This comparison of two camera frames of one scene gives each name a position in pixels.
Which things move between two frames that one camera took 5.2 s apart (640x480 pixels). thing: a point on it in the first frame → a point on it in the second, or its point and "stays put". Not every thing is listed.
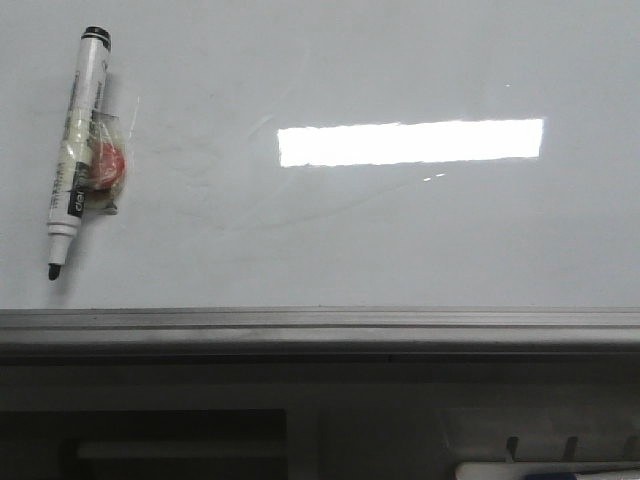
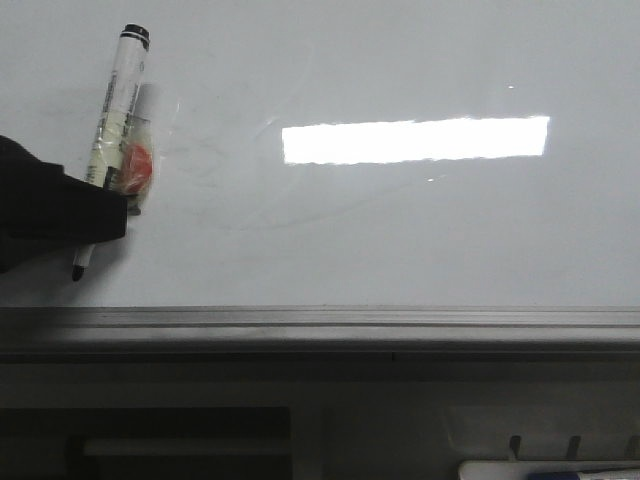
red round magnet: (108, 163) → (136, 162)
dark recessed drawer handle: (144, 444) stays put
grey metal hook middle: (570, 454) stays put
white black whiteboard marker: (72, 175) → (114, 121)
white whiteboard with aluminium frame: (331, 180) stays put
